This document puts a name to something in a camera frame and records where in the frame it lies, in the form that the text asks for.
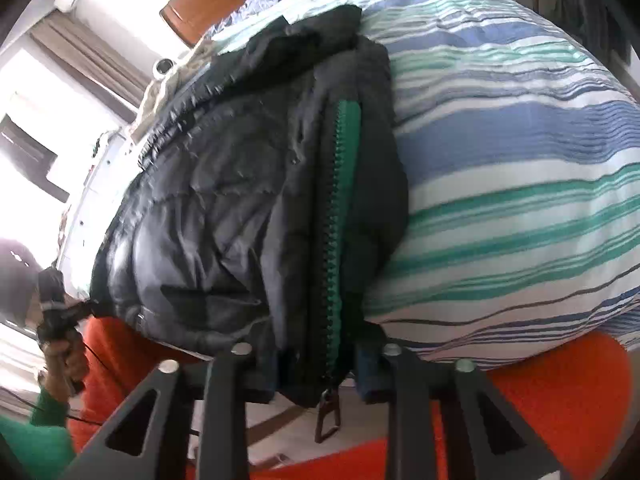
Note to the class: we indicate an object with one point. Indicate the person's left hand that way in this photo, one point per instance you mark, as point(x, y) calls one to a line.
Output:
point(67, 360)

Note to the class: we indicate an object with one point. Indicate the person's orange pants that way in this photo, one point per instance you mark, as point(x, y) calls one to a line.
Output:
point(550, 410)

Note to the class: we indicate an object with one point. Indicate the person's left forearm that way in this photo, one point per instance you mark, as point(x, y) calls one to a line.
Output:
point(35, 435)

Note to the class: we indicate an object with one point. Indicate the beige garment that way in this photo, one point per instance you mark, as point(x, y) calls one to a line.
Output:
point(167, 92)

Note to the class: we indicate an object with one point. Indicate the wooden bed headboard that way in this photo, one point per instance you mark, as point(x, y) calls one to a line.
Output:
point(210, 0)

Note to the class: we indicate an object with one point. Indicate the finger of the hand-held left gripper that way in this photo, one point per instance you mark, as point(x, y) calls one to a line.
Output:
point(82, 311)

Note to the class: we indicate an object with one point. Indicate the black puffer jacket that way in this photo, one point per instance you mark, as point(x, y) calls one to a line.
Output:
point(225, 200)

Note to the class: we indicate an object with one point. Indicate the dark hanging jacket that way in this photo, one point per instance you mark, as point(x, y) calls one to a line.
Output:
point(592, 5)

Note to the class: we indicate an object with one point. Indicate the brown curtain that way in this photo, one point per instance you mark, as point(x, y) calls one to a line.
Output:
point(95, 60)

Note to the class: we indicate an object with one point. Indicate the white round fan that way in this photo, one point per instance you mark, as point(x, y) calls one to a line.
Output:
point(163, 66)

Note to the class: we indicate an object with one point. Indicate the white window cabinet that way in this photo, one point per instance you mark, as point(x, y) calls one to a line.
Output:
point(95, 200)

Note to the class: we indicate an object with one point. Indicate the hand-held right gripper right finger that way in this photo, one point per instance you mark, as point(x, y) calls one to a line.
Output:
point(402, 402)

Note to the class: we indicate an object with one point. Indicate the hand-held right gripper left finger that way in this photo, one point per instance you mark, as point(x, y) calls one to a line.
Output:
point(225, 400)

